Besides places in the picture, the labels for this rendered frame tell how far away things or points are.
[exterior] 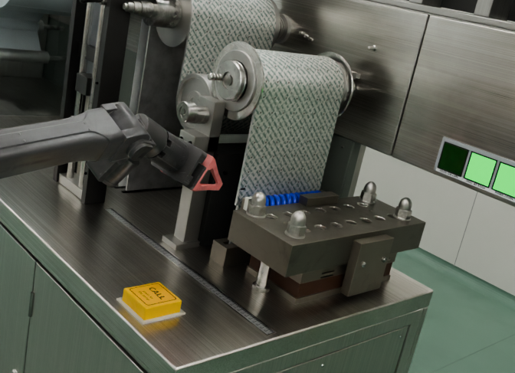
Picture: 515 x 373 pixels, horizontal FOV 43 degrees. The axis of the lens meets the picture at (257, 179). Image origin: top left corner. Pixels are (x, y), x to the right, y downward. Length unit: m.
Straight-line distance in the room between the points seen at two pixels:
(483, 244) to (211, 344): 3.08
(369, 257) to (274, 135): 0.29
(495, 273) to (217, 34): 2.86
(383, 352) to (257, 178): 0.44
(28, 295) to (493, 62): 1.03
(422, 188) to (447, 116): 2.84
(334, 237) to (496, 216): 2.79
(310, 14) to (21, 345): 0.98
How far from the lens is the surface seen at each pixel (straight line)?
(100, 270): 1.19
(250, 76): 1.20
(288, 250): 1.11
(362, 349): 1.31
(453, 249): 4.09
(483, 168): 1.29
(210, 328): 1.07
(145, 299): 1.07
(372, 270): 1.28
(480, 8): 1.33
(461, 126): 1.31
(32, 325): 1.45
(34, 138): 0.88
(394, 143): 1.40
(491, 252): 3.97
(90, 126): 0.94
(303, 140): 1.32
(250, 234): 1.17
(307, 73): 1.29
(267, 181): 1.29
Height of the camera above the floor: 1.44
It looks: 17 degrees down
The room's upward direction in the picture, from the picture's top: 12 degrees clockwise
